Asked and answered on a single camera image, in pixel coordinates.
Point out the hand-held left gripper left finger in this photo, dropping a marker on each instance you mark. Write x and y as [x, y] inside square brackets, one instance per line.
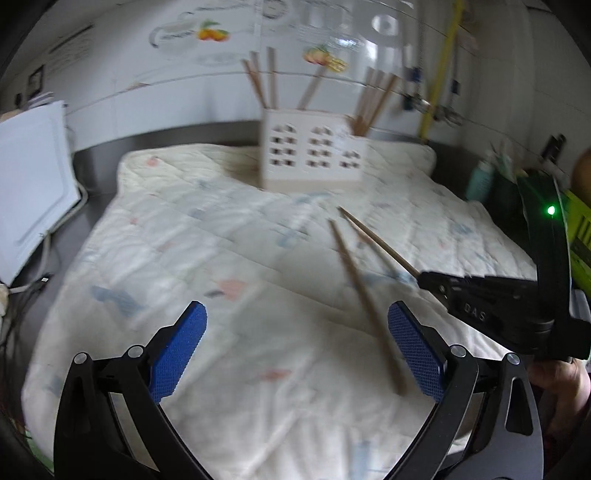
[182, 350]

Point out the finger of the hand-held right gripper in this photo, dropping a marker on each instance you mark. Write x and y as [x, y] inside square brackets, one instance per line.
[443, 286]

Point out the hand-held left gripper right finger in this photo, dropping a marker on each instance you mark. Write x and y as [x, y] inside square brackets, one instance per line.
[415, 355]

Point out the single wooden chopstick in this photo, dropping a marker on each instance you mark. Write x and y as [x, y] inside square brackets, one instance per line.
[378, 242]
[355, 277]

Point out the cream plastic utensil holder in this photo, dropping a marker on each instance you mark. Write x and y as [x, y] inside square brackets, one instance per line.
[314, 177]

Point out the bunch of wooden chopsticks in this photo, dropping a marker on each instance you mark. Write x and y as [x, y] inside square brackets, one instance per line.
[271, 83]

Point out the person's right hand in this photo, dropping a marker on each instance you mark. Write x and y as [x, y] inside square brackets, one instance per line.
[563, 385]

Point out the green plastic stool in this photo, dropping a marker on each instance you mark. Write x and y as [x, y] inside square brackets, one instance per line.
[579, 230]

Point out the white quilted blanket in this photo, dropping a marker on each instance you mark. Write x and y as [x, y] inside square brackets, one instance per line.
[231, 258]

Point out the pale blue plastic bottle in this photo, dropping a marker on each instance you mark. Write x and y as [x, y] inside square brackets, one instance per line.
[480, 180]

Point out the yellow gas pipe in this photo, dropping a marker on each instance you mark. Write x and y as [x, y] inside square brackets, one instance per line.
[443, 69]

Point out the white microwave oven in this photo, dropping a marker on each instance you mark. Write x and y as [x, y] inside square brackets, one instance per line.
[32, 184]

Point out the black wall socket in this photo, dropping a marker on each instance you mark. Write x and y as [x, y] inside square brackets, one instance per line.
[36, 79]

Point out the white wall sticker label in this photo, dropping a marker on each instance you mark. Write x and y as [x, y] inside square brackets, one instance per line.
[69, 50]

